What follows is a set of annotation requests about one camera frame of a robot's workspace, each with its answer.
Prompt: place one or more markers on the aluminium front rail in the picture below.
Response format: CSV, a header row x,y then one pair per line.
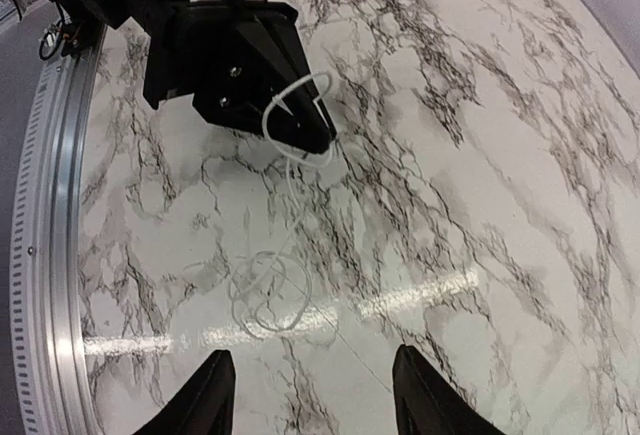
x,y
46,329

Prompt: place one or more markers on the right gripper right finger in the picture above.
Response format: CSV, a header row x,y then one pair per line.
x,y
426,404

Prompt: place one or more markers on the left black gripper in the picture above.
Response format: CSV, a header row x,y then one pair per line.
x,y
242,61

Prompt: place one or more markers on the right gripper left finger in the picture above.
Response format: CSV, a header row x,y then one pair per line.
x,y
205,403

